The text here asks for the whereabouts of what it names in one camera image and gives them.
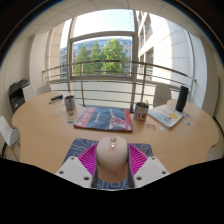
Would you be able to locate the beige computer mouse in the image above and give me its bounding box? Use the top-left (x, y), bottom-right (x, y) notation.
top-left (95, 135), bottom-right (130, 184)

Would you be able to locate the white chair with wooden legs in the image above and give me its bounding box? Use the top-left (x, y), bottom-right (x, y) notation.
top-left (0, 115), bottom-right (22, 161)

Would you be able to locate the red and blue magazine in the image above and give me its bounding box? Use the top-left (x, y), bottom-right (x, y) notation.
top-left (73, 105), bottom-right (134, 133)

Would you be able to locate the black office printer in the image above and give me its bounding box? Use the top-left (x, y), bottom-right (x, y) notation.
top-left (8, 78), bottom-right (34, 114)

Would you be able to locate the black cylindrical speaker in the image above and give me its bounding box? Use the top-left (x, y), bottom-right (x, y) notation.
top-left (175, 85), bottom-right (190, 113)

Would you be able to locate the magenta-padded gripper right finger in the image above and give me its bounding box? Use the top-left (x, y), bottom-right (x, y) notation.
top-left (127, 143), bottom-right (170, 189)

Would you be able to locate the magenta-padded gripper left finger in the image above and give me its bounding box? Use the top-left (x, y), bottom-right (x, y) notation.
top-left (54, 142), bottom-right (100, 190)

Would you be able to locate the metal balcony railing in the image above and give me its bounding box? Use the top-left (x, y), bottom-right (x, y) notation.
top-left (42, 59), bottom-right (197, 113)

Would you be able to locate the printed mug with red band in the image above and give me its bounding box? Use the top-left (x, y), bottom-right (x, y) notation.
top-left (133, 101), bottom-right (150, 122)

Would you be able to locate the dark blue patterned mouse pad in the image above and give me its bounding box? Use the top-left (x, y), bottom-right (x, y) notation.
top-left (62, 137), bottom-right (154, 191)

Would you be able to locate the open illustrated booklet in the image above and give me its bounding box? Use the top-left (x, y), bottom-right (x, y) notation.
top-left (147, 104), bottom-right (185, 130)

